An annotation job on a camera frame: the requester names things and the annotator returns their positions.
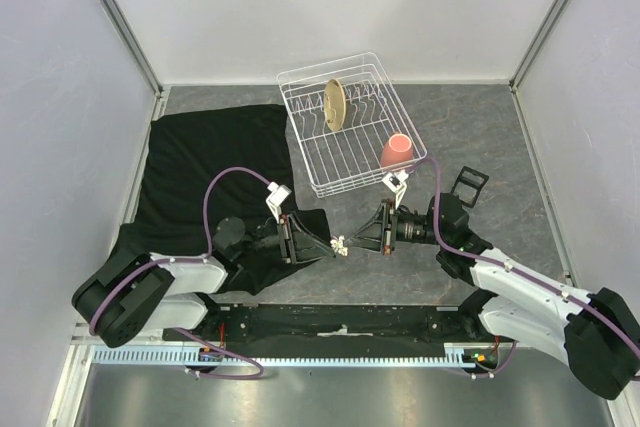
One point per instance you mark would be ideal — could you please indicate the black garment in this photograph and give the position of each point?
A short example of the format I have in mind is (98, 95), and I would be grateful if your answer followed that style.
(203, 167)

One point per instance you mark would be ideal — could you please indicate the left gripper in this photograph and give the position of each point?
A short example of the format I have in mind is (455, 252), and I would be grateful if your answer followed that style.
(299, 254)

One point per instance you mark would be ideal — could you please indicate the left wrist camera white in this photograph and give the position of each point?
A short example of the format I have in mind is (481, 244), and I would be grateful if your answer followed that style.
(277, 195)

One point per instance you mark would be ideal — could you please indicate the tan plate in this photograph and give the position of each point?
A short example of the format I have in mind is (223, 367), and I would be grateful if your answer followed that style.
(334, 105)

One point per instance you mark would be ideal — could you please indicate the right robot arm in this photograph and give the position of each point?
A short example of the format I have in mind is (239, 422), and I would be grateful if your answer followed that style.
(594, 334)

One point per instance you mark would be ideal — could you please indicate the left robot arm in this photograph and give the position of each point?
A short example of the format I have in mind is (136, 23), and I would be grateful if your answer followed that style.
(135, 291)

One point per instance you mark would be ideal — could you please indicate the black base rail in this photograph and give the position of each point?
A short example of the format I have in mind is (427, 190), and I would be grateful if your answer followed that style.
(324, 330)

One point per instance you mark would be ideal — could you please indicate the grey cable duct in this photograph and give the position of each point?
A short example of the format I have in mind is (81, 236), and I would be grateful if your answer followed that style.
(192, 356)

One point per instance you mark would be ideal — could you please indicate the silver flower brooch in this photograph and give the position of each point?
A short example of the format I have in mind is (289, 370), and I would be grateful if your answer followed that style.
(340, 244)

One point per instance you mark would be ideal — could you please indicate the white wire dish rack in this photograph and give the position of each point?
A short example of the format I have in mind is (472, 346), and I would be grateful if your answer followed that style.
(337, 162)

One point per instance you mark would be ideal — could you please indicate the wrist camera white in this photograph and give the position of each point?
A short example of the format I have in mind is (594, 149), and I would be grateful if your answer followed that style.
(277, 195)
(396, 182)

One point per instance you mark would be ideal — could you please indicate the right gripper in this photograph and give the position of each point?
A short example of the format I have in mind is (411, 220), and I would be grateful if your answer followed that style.
(376, 227)

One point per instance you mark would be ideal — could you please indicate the black square frame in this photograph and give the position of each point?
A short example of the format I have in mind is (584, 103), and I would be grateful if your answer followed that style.
(468, 186)

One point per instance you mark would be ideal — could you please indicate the pink cup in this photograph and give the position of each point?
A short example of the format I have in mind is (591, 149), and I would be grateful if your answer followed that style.
(397, 150)

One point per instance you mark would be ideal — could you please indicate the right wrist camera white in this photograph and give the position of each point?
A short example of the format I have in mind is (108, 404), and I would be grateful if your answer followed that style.
(396, 182)

